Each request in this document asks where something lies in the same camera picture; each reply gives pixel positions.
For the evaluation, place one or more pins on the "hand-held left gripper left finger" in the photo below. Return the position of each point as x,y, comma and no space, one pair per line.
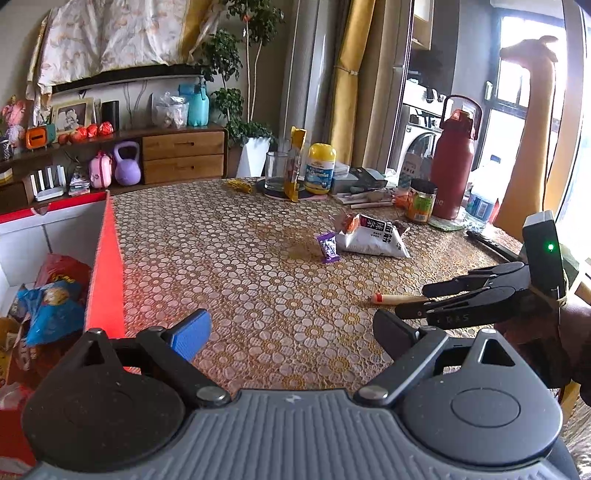
190,334

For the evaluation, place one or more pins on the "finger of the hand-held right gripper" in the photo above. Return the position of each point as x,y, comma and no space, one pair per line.
480,277
461,308

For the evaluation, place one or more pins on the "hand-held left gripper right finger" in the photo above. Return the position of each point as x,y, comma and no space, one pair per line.
392,332

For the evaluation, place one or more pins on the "sausage stick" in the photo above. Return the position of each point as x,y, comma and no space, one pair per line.
397,299

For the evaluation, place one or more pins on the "red cardboard box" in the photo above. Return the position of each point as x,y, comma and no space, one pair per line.
108,277

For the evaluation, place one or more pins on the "blue snack packet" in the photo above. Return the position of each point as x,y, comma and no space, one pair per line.
51,309

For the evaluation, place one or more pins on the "red snack packet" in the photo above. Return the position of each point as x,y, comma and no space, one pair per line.
60,272

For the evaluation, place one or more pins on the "person's right hand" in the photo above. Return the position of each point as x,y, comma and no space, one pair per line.
568,350

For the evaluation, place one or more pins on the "black stick remote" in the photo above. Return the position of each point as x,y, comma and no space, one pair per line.
489,243

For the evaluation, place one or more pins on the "green coaster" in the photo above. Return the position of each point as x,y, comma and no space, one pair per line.
445,225

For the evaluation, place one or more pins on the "gold floral tablecloth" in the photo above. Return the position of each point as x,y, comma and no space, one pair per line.
231,286

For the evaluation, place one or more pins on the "clear plastic water bottle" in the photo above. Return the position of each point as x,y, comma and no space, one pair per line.
482,198

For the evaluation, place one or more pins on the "small dark red packet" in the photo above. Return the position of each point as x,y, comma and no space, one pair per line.
404,228

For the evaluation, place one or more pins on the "glass jar with orange label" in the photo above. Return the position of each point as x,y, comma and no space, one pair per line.
421,203

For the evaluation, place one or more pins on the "white noodle snack packet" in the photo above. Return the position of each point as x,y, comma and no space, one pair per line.
374,237

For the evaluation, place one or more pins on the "purple candy packet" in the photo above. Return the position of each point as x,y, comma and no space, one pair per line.
328,247

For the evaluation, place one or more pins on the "orange wrapper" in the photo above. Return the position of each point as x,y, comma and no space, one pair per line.
400,201

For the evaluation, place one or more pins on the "large red water bottle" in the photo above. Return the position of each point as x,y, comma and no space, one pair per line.
455,166

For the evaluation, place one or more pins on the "white card box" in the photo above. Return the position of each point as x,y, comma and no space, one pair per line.
411,168

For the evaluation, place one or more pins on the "rolled white paper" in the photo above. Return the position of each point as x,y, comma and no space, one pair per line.
364,199

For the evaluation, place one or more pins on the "black flat box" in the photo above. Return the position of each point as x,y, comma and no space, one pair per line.
369,176

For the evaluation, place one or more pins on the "washing machine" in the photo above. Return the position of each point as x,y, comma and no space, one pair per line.
420,134

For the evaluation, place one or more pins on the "small yellow wrapper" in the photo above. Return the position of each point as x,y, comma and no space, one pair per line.
240,186

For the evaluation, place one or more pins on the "grey box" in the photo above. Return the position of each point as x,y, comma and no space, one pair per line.
344,177

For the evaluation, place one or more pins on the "black round coaster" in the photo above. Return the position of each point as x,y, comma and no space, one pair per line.
272,194

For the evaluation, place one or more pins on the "yellow gummies bottle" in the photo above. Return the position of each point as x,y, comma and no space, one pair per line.
320,170

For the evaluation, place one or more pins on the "purple kettlebell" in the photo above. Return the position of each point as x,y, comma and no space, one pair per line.
127,168

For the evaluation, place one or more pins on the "wooden drawer cabinet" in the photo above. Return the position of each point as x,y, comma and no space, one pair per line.
184,154

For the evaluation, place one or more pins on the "yellow brown snack packet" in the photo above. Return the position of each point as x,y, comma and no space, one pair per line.
8,350

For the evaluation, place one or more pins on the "clear drinking glass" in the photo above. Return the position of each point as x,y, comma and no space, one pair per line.
276,173

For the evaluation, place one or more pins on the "pink toy bag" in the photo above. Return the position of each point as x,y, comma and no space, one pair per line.
100,171

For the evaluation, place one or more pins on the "small stack of cards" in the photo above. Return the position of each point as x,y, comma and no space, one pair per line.
79,183

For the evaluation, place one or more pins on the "tall yellow snack bag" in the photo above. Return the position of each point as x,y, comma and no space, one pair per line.
295,152

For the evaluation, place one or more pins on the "white router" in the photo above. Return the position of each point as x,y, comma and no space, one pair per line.
48,184

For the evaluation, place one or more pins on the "red wrapped apple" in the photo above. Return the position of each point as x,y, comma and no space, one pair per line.
92,131
106,129
76,135

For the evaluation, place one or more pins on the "clear plastic bag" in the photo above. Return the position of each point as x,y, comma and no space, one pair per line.
170,113

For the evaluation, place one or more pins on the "teal bottle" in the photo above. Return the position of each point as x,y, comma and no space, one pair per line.
196,108

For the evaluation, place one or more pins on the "black cylinder speaker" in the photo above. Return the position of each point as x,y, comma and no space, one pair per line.
111,115

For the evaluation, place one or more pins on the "yellow curtain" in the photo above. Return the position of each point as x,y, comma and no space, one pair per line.
353,78

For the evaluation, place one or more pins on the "potted green plant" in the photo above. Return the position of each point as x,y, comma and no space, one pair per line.
235,92

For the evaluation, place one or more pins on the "black television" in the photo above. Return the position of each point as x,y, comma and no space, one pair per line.
129,76

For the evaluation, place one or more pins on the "grey standing air conditioner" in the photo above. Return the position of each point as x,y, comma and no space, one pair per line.
307,64

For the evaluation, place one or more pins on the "pink doll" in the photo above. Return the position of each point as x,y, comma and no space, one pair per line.
14,117

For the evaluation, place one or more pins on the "floral cloth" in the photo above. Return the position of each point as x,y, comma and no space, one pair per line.
115,37

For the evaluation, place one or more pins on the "photo frame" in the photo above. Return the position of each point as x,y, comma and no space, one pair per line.
71,116

